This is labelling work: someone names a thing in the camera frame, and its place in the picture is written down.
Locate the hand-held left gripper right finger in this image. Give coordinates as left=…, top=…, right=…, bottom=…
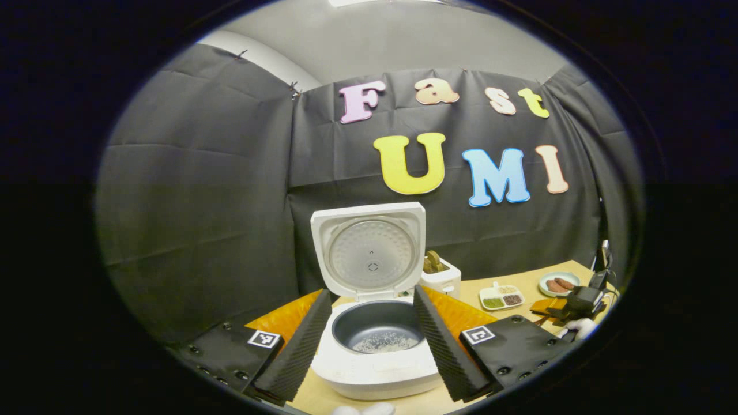
left=413, top=284, right=568, bottom=403

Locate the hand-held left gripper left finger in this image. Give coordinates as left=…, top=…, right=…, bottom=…
left=173, top=288, right=333, bottom=404

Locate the white rice heap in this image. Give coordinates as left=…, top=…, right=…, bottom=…
left=352, top=333, right=420, bottom=353

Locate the white rice cooker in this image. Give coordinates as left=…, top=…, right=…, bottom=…
left=310, top=202, right=445, bottom=401

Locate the pale green plate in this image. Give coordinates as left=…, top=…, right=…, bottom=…
left=539, top=271, right=581, bottom=298

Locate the white divided grain dish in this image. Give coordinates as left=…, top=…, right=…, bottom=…
left=479, top=281, right=525, bottom=311

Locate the white toaster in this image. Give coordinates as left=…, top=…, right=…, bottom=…
left=420, top=262, right=462, bottom=299

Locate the black backdrop cloth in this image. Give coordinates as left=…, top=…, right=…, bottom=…
left=95, top=43, right=643, bottom=346

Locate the large ceiling light panel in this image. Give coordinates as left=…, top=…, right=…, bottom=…
left=329, top=0, right=445, bottom=7

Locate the hand-held gripper cable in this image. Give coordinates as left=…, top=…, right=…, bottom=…
left=603, top=270, right=620, bottom=309

